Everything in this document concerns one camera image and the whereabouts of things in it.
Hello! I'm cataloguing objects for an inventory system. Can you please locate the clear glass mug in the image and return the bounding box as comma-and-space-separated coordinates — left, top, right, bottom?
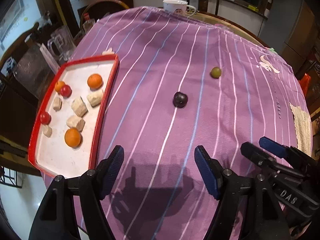
47, 26, 75, 60

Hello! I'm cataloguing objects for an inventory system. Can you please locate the orange plastic bag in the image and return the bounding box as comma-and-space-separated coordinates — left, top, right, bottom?
299, 73, 312, 95

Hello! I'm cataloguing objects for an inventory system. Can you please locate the grey refrigerator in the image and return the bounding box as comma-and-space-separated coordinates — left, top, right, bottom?
260, 0, 310, 55

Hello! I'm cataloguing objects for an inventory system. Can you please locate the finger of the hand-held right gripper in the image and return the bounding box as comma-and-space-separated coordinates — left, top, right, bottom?
259, 137, 310, 165
240, 142, 280, 173

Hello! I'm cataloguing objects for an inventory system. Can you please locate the clear glass bottle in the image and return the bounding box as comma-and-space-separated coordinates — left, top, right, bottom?
84, 12, 97, 33

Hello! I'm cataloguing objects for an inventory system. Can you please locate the dark purple grape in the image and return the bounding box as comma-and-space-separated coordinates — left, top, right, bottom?
173, 92, 188, 108

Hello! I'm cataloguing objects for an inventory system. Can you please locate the purple striped cloth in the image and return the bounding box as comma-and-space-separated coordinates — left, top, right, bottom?
42, 6, 313, 240

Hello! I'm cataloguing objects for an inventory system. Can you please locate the clear glass container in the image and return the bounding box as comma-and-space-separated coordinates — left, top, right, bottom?
12, 46, 58, 95

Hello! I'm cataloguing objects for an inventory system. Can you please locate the red tray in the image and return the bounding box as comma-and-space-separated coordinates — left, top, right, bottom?
27, 54, 120, 178

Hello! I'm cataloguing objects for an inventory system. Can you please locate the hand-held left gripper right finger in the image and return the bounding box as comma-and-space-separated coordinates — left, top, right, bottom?
194, 145, 290, 240

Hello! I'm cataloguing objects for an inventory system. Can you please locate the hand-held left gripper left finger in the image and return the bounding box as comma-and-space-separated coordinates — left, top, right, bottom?
29, 145, 125, 240

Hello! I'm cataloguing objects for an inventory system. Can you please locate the cream towel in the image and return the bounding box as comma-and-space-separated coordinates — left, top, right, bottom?
289, 102, 312, 153

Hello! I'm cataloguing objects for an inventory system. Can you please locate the white cartoon mug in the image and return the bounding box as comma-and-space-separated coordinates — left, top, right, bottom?
162, 0, 197, 15

